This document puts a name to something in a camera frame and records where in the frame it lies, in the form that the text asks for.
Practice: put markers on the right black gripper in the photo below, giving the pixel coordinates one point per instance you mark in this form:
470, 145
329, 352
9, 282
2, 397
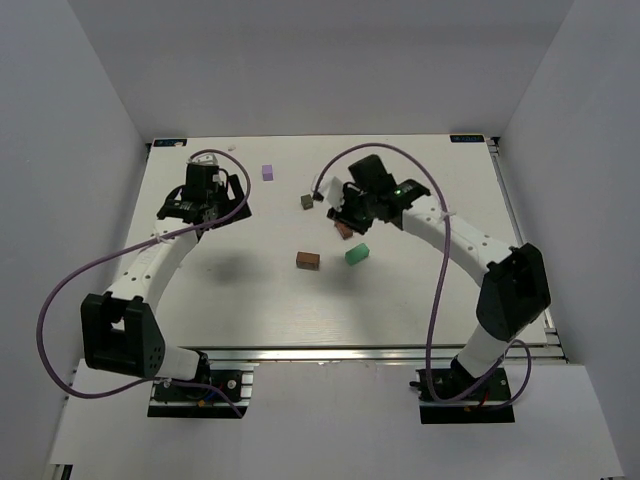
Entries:
351, 215

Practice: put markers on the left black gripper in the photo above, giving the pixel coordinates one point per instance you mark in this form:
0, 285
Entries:
232, 201

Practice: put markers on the brown rectangular block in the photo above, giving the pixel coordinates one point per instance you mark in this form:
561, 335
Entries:
344, 231

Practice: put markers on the green notched block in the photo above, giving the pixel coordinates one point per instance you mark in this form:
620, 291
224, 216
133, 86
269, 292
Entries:
357, 254

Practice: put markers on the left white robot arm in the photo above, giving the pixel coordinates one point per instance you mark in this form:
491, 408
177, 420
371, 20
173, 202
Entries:
120, 332

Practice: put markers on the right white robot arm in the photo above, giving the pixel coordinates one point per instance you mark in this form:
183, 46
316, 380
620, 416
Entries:
513, 284

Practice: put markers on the purple cube block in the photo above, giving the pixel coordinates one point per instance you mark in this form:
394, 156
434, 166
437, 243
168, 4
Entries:
267, 172

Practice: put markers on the olive green cube block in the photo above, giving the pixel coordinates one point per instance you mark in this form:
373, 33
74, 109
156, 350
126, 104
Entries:
306, 201

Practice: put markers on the brown block with picture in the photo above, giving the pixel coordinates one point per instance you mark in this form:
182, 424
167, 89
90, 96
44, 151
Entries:
308, 260

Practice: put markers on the left blue label sticker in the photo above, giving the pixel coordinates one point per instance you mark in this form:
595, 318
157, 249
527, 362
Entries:
169, 143

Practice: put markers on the blue label sticker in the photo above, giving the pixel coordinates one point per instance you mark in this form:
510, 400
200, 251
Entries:
466, 138
169, 143

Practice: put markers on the right blue label sticker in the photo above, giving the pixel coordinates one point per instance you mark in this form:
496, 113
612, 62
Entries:
466, 138

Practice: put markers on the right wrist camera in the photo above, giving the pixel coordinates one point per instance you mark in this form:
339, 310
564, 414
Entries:
330, 189

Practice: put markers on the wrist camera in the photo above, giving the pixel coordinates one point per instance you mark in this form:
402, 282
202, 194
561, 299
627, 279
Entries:
330, 189
206, 159

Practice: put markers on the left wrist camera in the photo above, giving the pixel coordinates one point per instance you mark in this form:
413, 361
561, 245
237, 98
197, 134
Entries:
206, 159

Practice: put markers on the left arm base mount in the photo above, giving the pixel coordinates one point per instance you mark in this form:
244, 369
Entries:
227, 397

